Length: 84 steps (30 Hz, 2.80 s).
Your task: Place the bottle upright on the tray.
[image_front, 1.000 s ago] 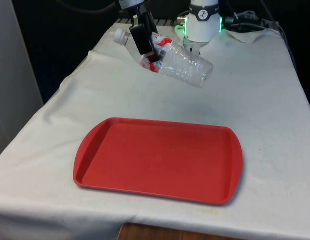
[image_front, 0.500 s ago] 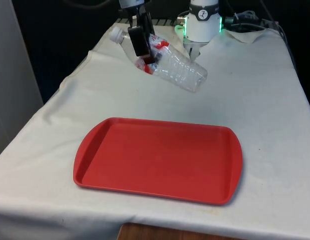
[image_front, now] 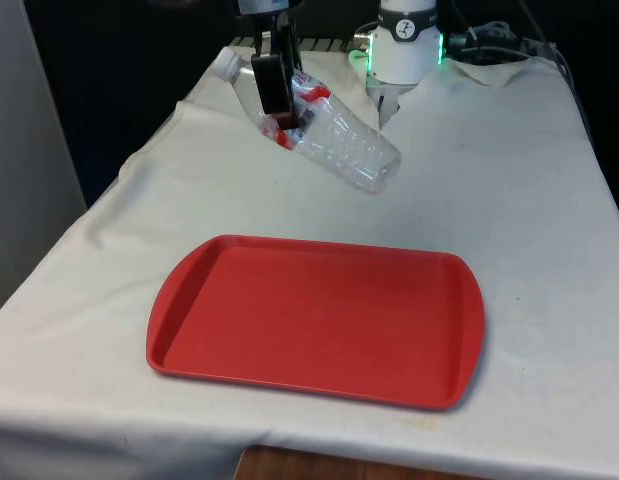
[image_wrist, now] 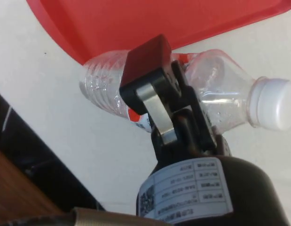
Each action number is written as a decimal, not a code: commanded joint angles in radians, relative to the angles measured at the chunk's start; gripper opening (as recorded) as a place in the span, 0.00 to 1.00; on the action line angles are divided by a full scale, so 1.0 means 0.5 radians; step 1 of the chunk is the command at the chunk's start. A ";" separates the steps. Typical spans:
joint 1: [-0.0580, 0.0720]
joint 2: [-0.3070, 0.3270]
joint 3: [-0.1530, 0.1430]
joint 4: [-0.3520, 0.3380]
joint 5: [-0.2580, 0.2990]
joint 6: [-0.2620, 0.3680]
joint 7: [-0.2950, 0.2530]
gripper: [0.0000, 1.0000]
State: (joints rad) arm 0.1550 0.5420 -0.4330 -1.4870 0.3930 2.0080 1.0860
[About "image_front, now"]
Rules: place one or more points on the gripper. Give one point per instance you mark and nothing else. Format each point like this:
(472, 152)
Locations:
(268, 20)

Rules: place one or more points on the clear plastic bottle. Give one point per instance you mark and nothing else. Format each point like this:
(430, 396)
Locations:
(354, 150)

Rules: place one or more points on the red tray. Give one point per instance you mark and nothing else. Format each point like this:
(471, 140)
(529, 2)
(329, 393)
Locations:
(314, 320)

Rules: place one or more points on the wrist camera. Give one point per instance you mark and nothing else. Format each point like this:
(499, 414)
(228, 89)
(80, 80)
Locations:
(261, 5)

